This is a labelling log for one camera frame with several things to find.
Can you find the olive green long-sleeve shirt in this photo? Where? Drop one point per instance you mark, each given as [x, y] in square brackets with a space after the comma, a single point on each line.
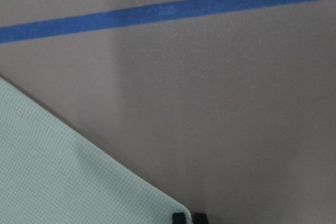
[52, 174]

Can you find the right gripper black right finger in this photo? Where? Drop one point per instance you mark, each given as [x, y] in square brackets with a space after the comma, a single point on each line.
[200, 218]

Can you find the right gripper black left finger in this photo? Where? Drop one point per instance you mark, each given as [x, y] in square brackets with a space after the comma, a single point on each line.
[178, 218]

